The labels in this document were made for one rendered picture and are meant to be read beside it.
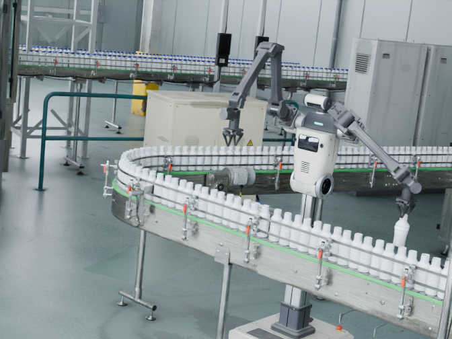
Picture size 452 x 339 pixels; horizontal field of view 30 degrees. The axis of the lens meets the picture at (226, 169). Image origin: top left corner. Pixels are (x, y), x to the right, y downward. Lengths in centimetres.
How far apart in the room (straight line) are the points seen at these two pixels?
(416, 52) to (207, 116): 320
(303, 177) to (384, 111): 554
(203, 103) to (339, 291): 455
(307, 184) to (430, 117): 612
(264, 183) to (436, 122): 516
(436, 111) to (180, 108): 389
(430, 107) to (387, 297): 705
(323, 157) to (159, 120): 385
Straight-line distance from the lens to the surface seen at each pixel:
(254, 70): 469
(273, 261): 430
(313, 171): 484
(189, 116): 830
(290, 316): 513
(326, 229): 412
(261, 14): 1074
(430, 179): 716
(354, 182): 663
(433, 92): 1085
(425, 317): 388
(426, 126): 1087
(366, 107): 1020
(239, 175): 579
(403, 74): 1047
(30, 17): 1047
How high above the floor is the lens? 219
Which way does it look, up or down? 11 degrees down
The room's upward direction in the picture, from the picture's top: 6 degrees clockwise
